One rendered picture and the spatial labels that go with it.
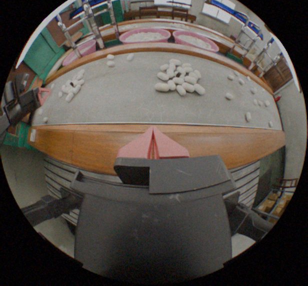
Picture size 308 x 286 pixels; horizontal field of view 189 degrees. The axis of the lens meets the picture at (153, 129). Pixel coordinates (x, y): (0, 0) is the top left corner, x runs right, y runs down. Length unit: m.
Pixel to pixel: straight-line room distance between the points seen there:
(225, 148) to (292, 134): 4.41
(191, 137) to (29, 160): 1.66
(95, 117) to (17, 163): 1.45
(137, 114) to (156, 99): 0.06
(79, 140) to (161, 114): 0.21
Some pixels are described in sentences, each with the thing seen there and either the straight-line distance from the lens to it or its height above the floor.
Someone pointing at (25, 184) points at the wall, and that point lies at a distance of 1.68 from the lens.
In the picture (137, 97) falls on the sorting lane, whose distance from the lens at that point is 0.25.
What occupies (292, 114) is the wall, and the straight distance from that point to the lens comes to 4.60.
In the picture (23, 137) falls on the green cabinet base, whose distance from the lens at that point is 0.81.
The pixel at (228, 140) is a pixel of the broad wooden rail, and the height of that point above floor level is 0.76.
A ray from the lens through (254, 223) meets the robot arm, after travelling 0.32.
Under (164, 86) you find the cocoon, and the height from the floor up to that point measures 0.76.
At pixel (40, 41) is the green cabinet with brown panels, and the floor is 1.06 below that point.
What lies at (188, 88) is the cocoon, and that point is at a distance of 0.26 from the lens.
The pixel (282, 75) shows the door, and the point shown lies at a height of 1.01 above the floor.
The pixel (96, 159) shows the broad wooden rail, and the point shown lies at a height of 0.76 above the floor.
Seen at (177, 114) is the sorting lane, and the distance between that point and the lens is 0.23.
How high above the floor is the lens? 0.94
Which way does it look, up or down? 77 degrees down
